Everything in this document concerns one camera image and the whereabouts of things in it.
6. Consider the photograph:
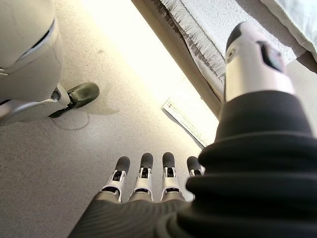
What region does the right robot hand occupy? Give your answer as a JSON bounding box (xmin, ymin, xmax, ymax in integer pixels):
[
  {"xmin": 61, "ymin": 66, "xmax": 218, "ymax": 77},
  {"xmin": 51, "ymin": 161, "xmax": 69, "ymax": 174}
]
[{"xmin": 66, "ymin": 21, "xmax": 317, "ymax": 238}]

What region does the white duvet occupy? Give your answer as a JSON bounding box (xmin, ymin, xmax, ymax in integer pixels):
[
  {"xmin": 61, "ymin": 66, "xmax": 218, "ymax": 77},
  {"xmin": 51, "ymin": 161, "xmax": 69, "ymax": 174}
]
[{"xmin": 260, "ymin": 0, "xmax": 317, "ymax": 54}]

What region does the white fringed textured blanket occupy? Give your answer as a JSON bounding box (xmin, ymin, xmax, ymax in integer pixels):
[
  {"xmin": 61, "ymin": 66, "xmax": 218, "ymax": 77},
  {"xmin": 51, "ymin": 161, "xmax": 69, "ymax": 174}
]
[{"xmin": 159, "ymin": 0, "xmax": 308, "ymax": 84}]

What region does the right dark robot foot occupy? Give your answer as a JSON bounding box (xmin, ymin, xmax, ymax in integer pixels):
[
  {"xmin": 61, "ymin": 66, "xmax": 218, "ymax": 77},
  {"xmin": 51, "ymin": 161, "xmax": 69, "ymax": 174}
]
[{"xmin": 49, "ymin": 82, "xmax": 101, "ymax": 119}]

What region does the right silver robot leg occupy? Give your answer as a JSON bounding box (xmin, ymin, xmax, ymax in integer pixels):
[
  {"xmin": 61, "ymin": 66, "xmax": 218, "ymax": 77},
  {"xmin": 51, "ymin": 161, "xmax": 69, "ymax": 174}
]
[{"xmin": 0, "ymin": 0, "xmax": 72, "ymax": 126}]

